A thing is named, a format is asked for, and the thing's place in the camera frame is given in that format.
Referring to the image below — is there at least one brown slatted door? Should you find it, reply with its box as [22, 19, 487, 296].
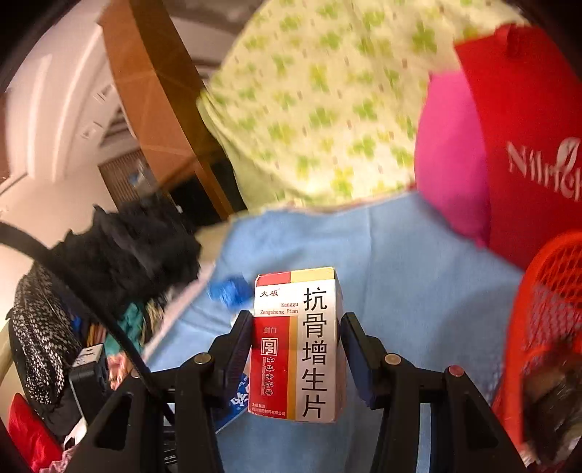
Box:
[97, 152, 155, 205]

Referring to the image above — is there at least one black white speckled cloth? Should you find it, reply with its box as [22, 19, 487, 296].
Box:
[11, 264, 83, 405]

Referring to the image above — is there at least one colourful printed cloth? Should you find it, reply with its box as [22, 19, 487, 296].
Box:
[116, 295, 169, 360]

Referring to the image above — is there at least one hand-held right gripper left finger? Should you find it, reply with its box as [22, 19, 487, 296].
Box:
[64, 310, 254, 473]

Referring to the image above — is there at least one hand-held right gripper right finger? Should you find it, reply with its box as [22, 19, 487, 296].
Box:
[340, 311, 530, 473]

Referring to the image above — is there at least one red plastic basket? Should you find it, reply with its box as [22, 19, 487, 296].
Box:
[493, 230, 582, 465]

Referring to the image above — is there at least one light blue towel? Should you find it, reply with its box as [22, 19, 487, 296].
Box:
[145, 191, 523, 473]

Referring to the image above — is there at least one red white medicine box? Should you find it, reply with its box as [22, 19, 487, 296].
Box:
[248, 267, 348, 424]

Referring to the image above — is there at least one blue white small box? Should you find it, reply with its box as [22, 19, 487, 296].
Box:
[216, 368, 251, 433]

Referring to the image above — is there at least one blue plastic bag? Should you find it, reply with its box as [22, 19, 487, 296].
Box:
[208, 275, 250, 306]

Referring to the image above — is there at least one red paper bag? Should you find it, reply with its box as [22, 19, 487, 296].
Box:
[455, 24, 582, 274]

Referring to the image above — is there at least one black cable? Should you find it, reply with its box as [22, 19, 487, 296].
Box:
[0, 222, 183, 456]

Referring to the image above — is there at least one green floral quilt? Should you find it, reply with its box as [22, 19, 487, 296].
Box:
[196, 0, 514, 210]

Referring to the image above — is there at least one red cloth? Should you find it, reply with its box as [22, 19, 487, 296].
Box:
[7, 393, 62, 473]

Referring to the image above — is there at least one pink pillow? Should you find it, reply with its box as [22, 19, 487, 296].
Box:
[415, 70, 494, 249]

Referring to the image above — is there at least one wooden column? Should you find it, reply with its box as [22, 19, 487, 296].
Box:
[99, 0, 248, 219]

